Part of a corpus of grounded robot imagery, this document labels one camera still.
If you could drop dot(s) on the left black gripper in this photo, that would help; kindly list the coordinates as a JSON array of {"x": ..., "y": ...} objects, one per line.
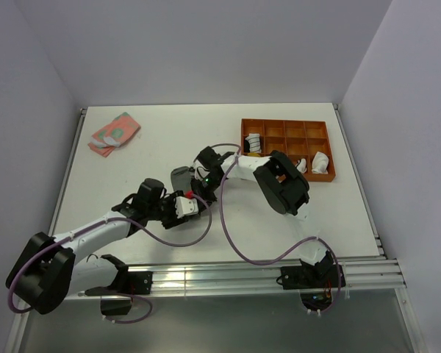
[{"x": 173, "y": 220}]

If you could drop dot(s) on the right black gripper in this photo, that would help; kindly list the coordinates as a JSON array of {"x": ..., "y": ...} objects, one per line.
[{"x": 198, "y": 190}]

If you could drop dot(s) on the grey sock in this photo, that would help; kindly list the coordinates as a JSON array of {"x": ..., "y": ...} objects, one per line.
[{"x": 181, "y": 179}]

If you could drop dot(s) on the white black striped sock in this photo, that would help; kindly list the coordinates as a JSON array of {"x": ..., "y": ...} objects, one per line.
[{"x": 252, "y": 143}]

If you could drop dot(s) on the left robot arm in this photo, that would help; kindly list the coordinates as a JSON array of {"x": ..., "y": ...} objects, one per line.
[{"x": 52, "y": 267}]

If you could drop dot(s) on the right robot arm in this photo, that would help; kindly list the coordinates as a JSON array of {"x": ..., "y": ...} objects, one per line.
[{"x": 285, "y": 189}]

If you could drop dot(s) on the pink green patterned socks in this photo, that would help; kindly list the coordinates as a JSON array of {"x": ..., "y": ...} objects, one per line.
[{"x": 113, "y": 135}]

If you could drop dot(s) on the white black rolled sock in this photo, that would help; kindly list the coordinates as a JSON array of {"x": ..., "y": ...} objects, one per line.
[{"x": 302, "y": 165}]

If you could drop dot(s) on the orange compartment tray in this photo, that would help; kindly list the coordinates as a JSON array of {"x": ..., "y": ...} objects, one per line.
[{"x": 297, "y": 139}]

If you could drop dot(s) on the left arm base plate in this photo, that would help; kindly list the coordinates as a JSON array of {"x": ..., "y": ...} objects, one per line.
[{"x": 132, "y": 283}]

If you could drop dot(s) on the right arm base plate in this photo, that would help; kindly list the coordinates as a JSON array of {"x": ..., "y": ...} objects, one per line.
[{"x": 300, "y": 277}]

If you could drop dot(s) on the aluminium frame rail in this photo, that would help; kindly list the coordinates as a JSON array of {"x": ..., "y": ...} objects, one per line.
[{"x": 225, "y": 279}]

